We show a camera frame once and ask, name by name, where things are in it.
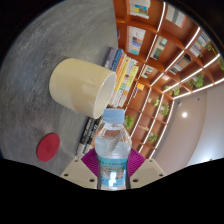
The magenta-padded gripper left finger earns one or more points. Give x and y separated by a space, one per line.
78 174

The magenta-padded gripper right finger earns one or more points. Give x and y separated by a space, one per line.
148 173

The clear blue-capped water bottle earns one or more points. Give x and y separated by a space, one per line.
112 156

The flat round red coaster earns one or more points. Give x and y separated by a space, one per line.
48 147

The round recessed ceiling light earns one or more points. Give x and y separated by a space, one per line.
184 114

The cream ceramic cup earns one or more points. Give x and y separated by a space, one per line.
76 86

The colourful book stack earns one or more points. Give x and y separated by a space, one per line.
123 73

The wooden shelf unit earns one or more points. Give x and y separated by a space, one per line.
173 43

